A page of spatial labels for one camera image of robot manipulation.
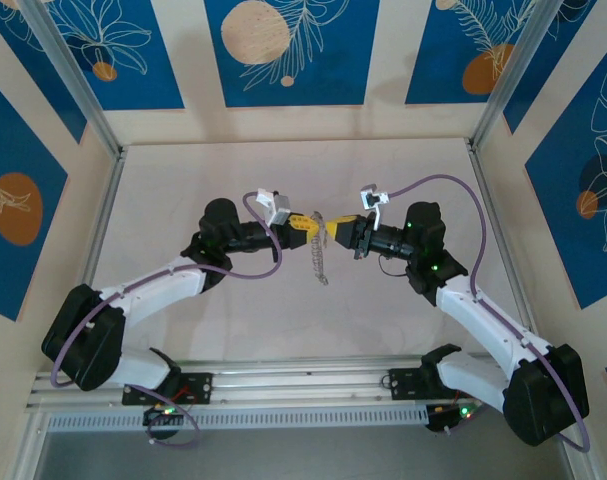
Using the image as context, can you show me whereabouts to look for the transparent plastic bag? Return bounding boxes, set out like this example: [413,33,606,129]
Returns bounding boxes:
[308,212,333,288]

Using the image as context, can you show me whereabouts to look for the small controller circuit board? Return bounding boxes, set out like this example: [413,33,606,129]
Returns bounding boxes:
[425,402,477,435]
[142,403,187,441]

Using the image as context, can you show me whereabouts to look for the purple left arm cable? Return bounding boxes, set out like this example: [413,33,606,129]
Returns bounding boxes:
[50,192,284,449]

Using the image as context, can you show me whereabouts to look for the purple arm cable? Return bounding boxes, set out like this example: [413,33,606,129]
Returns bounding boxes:
[50,192,284,449]
[386,173,592,454]

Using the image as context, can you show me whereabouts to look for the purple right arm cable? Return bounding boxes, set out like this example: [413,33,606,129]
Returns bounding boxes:
[386,173,592,454]

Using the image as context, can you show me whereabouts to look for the thin black cable loop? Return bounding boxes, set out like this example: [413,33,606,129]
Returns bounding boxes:
[379,251,410,277]

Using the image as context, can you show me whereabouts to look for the aluminium side rail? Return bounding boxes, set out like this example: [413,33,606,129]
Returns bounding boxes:
[80,147,128,291]
[465,138,540,346]

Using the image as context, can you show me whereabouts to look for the long aluminium base rail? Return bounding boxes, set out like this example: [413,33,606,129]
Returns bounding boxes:
[25,353,579,414]

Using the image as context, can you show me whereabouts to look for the aluminium frame post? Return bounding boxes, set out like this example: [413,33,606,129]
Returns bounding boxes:
[20,0,128,157]
[470,0,559,151]

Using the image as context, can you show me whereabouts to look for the grey slotted cable duct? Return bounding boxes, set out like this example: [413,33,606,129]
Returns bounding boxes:
[46,405,430,434]

